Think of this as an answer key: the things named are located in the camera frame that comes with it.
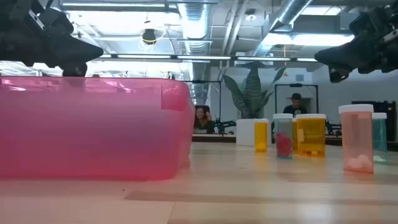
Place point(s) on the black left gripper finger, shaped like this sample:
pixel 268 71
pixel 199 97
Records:
pixel 74 70
pixel 68 49

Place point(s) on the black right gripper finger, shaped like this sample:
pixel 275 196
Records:
pixel 342 56
pixel 338 74

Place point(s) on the large amber pill bottle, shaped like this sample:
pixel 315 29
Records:
pixel 312 133

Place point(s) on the large pink pill bottle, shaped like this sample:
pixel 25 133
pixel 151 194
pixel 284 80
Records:
pixel 356 140

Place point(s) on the small yellow pill bottle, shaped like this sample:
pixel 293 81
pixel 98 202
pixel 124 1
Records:
pixel 261 133

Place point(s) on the black background robot arm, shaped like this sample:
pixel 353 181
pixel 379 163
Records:
pixel 332 127
pixel 222 126

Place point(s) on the pink translucent plastic bin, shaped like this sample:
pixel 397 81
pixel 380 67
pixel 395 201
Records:
pixel 93 130

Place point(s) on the person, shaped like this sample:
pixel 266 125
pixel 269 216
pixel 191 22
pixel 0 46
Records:
pixel 203 119
pixel 295 105

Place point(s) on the black cabinet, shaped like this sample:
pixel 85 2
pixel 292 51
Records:
pixel 388 107

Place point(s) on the black dome ceiling fixture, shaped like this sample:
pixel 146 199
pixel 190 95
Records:
pixel 149 36

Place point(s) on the green striped leafy plant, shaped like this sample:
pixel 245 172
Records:
pixel 252 90

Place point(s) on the white plant pot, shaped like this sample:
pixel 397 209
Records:
pixel 245 132

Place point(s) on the long ceiling light strip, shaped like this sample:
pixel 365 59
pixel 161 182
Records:
pixel 202 57

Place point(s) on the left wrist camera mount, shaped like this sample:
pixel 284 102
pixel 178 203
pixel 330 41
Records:
pixel 53 21

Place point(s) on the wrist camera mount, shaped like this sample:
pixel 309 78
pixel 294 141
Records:
pixel 53 21
pixel 370 20

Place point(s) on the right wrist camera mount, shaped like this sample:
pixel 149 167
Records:
pixel 370 20

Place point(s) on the grey wall vent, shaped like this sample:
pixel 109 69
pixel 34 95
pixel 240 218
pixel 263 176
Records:
pixel 299 77

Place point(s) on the black background gantry frame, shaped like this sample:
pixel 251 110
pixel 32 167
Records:
pixel 202 81
pixel 295 85

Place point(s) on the silver smooth ceiling duct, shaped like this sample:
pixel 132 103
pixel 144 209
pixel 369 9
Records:
pixel 289 12

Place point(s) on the silver ribbed ceiling duct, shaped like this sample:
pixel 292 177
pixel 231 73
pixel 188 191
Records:
pixel 194 28

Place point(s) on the black aluminium table frame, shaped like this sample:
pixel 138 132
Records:
pixel 214 138

